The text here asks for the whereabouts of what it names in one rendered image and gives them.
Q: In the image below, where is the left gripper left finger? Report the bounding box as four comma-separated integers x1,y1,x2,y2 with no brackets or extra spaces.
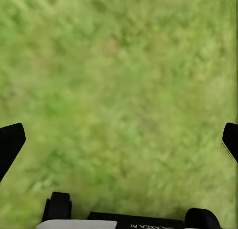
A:
0,123,26,182

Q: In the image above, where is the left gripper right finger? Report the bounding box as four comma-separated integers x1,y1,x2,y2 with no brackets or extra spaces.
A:
222,122,238,163

